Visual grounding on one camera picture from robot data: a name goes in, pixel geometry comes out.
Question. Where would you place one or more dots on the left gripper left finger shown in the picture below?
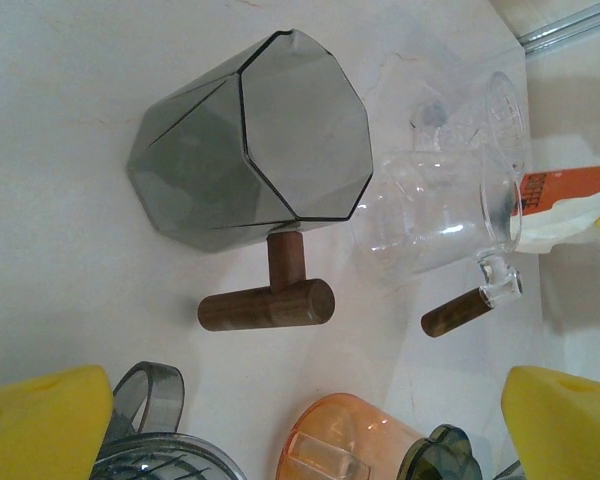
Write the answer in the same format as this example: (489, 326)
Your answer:
(30, 430)

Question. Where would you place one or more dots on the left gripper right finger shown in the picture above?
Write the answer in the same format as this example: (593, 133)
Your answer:
(565, 430)

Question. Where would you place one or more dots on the coffee filter pack orange label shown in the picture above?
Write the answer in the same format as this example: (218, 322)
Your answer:
(555, 210)

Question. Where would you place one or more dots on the orange glass cup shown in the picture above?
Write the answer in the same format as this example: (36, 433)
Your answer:
(340, 435)

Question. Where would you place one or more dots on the clear glass dripper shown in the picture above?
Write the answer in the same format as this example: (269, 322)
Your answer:
(505, 110)

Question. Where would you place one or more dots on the aluminium table side rail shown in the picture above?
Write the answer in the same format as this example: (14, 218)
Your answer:
(570, 30)

